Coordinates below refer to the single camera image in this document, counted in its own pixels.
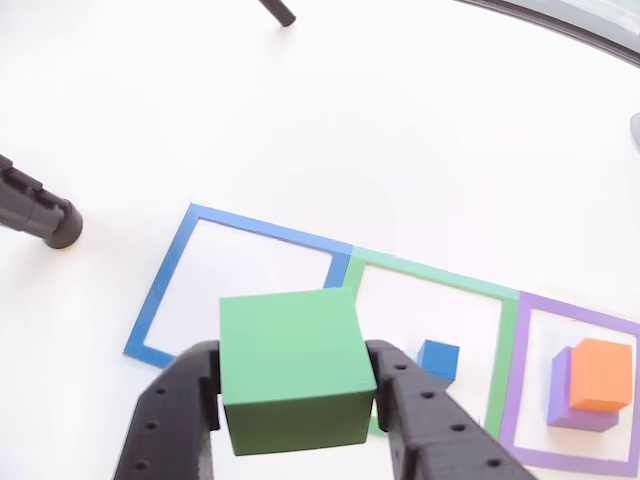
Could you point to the thin black rod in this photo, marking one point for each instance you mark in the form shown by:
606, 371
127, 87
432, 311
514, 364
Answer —
280, 12

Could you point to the blue square frame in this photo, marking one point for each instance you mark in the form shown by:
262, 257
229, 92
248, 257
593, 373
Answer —
165, 280

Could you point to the green block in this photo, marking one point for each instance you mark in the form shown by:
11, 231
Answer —
290, 345

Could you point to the orange block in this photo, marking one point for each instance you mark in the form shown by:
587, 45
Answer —
600, 370

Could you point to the small blue cube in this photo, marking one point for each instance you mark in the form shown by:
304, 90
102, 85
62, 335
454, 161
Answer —
440, 357

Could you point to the purple flat block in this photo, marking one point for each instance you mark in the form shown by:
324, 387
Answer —
560, 390

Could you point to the green square frame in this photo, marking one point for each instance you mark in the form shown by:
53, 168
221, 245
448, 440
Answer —
502, 360

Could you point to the black camera tripod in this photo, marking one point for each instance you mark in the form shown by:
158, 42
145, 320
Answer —
45, 215

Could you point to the purple square frame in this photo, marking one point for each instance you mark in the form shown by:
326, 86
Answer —
520, 375

